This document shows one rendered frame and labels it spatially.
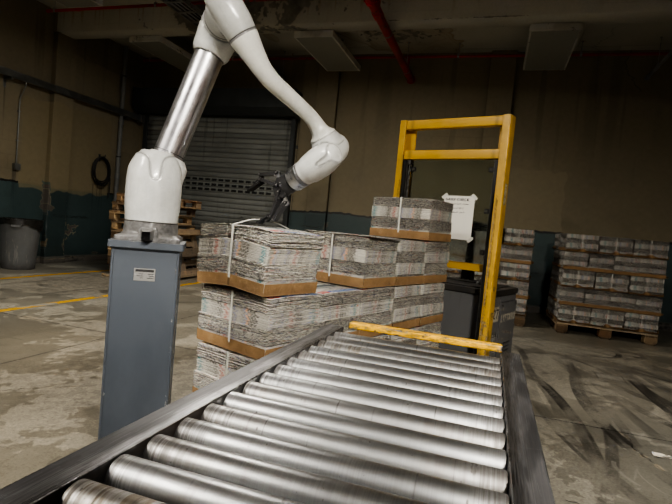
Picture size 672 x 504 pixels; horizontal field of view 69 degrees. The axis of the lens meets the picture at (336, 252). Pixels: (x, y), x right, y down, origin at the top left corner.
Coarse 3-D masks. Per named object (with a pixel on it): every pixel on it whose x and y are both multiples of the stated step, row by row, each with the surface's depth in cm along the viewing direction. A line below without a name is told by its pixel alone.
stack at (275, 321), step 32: (224, 288) 183; (320, 288) 207; (352, 288) 217; (384, 288) 231; (416, 288) 258; (224, 320) 182; (256, 320) 173; (288, 320) 177; (320, 320) 194; (352, 320) 212; (384, 320) 234; (224, 352) 183
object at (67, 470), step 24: (312, 336) 130; (264, 360) 104; (216, 384) 86; (240, 384) 88; (168, 408) 74; (192, 408) 75; (120, 432) 65; (144, 432) 65; (168, 432) 68; (72, 456) 57; (96, 456) 58; (24, 480) 52; (48, 480) 52; (72, 480) 53; (96, 480) 56
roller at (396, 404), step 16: (272, 384) 93; (288, 384) 92; (304, 384) 92; (320, 384) 92; (352, 400) 88; (368, 400) 88; (384, 400) 87; (400, 400) 87; (432, 416) 84; (448, 416) 84; (464, 416) 83; (480, 416) 83
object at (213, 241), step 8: (200, 224) 188; (208, 224) 185; (216, 224) 186; (224, 224) 180; (200, 232) 188; (208, 232) 185; (216, 232) 182; (224, 232) 180; (200, 240) 188; (208, 240) 185; (216, 240) 185; (224, 240) 180; (200, 248) 188; (208, 248) 185; (216, 248) 182; (224, 248) 179; (200, 256) 187; (208, 256) 184; (216, 256) 181; (224, 256) 178; (200, 264) 187; (208, 264) 184; (216, 264) 181; (224, 272) 179
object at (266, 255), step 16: (240, 240) 174; (256, 240) 170; (272, 240) 165; (288, 240) 171; (304, 240) 179; (320, 240) 186; (240, 256) 174; (256, 256) 169; (272, 256) 168; (288, 256) 174; (304, 256) 181; (240, 272) 173; (256, 272) 168; (272, 272) 169; (288, 272) 176; (304, 272) 183
